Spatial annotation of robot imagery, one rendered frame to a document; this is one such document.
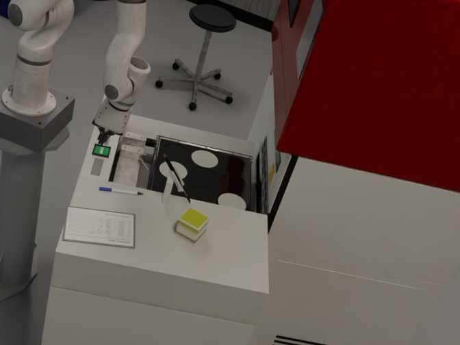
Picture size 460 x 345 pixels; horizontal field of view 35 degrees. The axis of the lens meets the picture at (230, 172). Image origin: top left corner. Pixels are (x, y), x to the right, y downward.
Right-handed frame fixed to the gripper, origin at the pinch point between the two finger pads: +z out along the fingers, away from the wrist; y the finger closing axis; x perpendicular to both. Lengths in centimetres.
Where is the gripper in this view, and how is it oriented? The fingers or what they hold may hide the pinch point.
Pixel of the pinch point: (103, 137)
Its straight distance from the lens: 244.4
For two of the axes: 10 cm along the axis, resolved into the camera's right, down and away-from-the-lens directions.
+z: -4.5, 7.0, 5.6
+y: -8.9, -3.7, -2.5
